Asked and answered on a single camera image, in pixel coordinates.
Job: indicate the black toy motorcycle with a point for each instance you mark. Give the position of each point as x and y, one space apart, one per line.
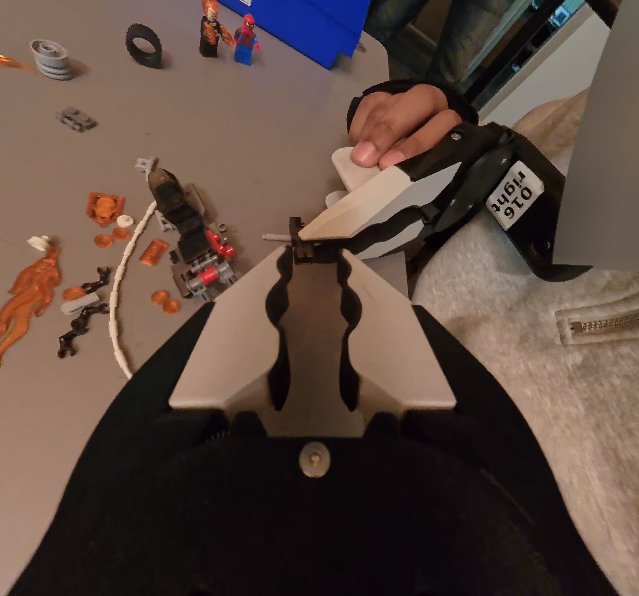
187 227

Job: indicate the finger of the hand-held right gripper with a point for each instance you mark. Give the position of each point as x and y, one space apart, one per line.
369 202
394 244

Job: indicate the red and blue minifigure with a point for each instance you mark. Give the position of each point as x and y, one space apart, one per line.
245 40

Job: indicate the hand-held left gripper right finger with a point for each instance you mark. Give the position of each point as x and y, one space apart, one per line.
404 356

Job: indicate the light grey bracket piece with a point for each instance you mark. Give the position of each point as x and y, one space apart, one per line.
146 163

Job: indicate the person's right hand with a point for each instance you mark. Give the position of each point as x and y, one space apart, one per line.
399 117

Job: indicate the flame-headed black minifigure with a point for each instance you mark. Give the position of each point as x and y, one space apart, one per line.
209 37

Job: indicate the light grey bar piece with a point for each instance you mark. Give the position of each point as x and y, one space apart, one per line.
80 304

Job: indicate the grey panel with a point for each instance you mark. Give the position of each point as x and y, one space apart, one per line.
609 157

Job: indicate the large orange flame piece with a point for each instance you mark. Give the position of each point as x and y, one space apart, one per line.
35 286

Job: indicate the orange rectangular tile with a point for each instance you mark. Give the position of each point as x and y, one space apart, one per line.
153 252

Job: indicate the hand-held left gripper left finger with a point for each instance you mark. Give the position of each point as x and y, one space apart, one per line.
224 356

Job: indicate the black bracket piece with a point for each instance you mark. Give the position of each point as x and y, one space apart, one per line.
302 249

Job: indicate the light grey pin piece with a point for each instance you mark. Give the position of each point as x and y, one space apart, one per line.
274 237

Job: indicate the grey wheel hub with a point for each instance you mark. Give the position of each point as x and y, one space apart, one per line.
52 59

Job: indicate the black rubber tyre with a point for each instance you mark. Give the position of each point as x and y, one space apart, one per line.
154 57

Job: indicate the white round stud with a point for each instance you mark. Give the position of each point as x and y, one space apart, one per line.
125 221

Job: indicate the orange round tile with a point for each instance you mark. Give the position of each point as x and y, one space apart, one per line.
104 241
121 234
159 297
71 293
172 306

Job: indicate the orange skull shield tile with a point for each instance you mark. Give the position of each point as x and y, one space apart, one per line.
105 208

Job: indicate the white peg piece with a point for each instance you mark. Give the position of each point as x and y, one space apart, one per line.
39 243

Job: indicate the slim orange flame piece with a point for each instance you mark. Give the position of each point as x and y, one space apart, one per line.
15 63

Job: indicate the dark grey hinge plate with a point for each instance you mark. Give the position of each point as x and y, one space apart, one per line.
77 119

